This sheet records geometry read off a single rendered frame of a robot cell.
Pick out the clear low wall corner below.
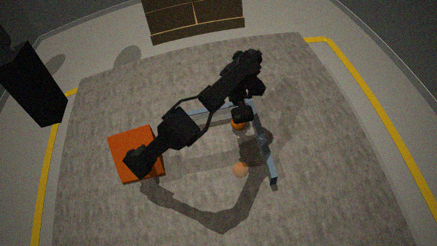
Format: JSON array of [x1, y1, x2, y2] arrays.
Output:
[[189, 106, 271, 184]]

